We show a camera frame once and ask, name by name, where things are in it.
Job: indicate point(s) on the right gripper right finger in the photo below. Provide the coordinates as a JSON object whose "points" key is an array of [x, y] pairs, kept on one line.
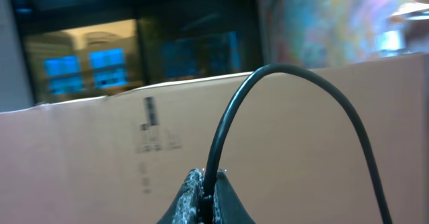
{"points": [[227, 207]]}

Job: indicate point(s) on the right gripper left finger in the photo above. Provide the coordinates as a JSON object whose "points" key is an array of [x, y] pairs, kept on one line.
{"points": [[185, 207]]}

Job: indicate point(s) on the black usb cable long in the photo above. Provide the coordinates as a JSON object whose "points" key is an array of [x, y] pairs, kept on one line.
{"points": [[224, 125]]}

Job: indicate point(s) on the dark window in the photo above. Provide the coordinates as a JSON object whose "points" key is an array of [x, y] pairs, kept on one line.
{"points": [[76, 49]]}

